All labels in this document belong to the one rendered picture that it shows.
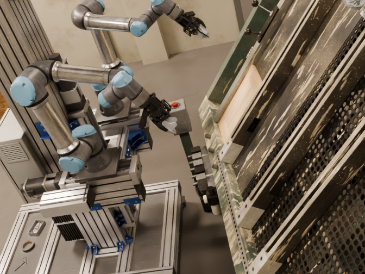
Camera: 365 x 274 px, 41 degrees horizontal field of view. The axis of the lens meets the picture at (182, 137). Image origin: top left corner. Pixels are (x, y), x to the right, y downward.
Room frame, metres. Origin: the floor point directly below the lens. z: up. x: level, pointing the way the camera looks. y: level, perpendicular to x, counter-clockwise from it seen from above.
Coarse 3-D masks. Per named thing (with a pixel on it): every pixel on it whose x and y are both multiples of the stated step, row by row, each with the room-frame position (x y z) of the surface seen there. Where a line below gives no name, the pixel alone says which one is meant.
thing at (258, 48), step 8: (280, 0) 2.26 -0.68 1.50; (288, 0) 2.22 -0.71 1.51; (280, 8) 2.22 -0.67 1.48; (280, 16) 2.22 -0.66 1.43; (272, 24) 2.22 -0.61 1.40; (272, 32) 2.22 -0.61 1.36; (264, 40) 2.23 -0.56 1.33; (256, 48) 2.23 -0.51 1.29; (264, 48) 2.23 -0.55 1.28; (248, 56) 2.28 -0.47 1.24; (256, 56) 2.23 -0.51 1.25; (248, 64) 2.24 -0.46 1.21; (240, 72) 2.27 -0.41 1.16; (240, 80) 2.24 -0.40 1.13; (232, 88) 2.26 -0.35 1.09; (232, 96) 2.25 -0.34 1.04; (224, 104) 2.25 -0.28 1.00; (216, 112) 2.30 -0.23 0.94; (216, 120) 2.26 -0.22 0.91
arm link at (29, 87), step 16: (16, 80) 1.92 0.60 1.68; (32, 80) 1.92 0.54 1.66; (16, 96) 1.90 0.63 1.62; (32, 96) 1.87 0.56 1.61; (48, 112) 1.91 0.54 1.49; (48, 128) 1.90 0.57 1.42; (64, 128) 1.92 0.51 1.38; (64, 144) 1.89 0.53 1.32; (80, 144) 1.93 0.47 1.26; (64, 160) 1.86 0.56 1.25; (80, 160) 1.86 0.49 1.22
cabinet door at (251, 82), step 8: (248, 72) 2.22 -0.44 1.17; (256, 72) 2.15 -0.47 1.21; (248, 80) 2.18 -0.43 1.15; (256, 80) 2.09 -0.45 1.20; (240, 88) 2.22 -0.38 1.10; (248, 88) 2.13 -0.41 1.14; (256, 88) 2.04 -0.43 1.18; (240, 96) 2.17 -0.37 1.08; (248, 96) 2.09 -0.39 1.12; (232, 104) 2.20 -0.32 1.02; (240, 104) 2.12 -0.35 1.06; (248, 104) 2.04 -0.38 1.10; (224, 112) 2.25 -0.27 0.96; (232, 112) 2.16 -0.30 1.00; (240, 112) 2.08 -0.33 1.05; (224, 120) 2.20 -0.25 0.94; (232, 120) 2.11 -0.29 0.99; (224, 128) 2.14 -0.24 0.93; (232, 128) 2.06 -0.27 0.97; (224, 136) 2.09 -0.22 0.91
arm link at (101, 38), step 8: (88, 0) 2.62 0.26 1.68; (96, 0) 2.63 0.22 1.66; (88, 8) 2.56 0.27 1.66; (96, 8) 2.59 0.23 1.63; (104, 8) 2.66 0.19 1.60; (96, 32) 2.60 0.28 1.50; (104, 32) 2.61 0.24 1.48; (96, 40) 2.61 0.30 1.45; (104, 40) 2.60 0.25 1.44; (104, 48) 2.60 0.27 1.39; (112, 48) 2.63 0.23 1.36; (104, 56) 2.60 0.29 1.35; (112, 56) 2.61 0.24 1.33; (104, 64) 2.62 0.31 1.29; (112, 64) 2.60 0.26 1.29; (120, 64) 2.62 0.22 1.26
